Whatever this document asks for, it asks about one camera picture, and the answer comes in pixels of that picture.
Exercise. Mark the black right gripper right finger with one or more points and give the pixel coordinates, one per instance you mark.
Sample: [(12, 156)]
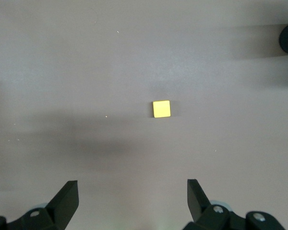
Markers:
[(206, 215)]

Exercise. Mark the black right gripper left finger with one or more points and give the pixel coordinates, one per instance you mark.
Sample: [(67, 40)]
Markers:
[(62, 210)]

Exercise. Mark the yellow wooden block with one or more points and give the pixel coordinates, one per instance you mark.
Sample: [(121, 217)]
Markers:
[(161, 109)]

